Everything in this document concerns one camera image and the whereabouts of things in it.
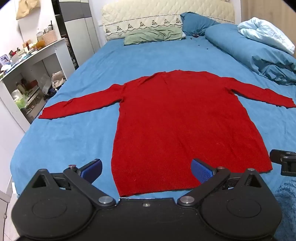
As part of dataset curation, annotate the blue pillow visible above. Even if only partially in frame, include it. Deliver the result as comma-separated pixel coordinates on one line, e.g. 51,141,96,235
180,12,221,36

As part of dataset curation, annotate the grey and white wardrobe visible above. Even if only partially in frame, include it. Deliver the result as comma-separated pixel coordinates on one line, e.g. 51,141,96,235
52,0,101,70

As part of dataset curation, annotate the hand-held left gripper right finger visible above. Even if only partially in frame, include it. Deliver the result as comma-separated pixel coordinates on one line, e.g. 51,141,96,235
177,158,266,207

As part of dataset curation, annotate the blue shaggy rug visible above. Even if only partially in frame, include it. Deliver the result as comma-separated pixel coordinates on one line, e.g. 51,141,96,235
274,179,296,241

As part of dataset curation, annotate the bed with blue sheet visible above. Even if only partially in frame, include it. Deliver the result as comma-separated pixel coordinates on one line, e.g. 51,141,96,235
10,35,296,202

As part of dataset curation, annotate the rolled blue duvet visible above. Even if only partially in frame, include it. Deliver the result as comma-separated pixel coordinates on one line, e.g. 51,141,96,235
205,23,296,86

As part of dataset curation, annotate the white desk with shelves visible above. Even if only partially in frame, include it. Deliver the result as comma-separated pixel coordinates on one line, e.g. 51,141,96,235
0,37,75,132

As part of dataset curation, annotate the green tissue packet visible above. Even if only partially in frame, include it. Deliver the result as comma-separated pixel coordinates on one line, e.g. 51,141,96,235
14,97,26,109

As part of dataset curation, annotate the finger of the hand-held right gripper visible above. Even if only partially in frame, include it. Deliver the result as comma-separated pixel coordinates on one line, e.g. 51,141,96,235
269,149,296,177

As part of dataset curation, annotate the wicker basket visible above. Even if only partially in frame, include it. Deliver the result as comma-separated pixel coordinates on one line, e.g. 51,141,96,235
42,30,57,45

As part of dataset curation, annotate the cream quilted headboard cover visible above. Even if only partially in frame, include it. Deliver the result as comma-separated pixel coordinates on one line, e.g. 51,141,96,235
102,2,236,42

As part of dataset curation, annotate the beige hanging cloth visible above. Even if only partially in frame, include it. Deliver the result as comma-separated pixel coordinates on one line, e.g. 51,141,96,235
16,0,41,20

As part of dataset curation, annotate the beige cloth bag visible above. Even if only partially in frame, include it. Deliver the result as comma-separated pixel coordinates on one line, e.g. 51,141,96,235
51,71,67,88

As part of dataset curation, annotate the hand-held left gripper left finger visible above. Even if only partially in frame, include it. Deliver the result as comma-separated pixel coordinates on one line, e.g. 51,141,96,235
30,159,116,208

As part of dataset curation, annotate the green pillow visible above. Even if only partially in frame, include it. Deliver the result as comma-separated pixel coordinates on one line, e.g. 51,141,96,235
124,26,184,45

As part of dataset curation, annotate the light blue blanket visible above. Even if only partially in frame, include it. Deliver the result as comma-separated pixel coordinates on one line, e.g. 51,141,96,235
238,17,296,55

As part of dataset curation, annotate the red knit sweater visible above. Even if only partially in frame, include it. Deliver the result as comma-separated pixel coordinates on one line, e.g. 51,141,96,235
38,70,296,197

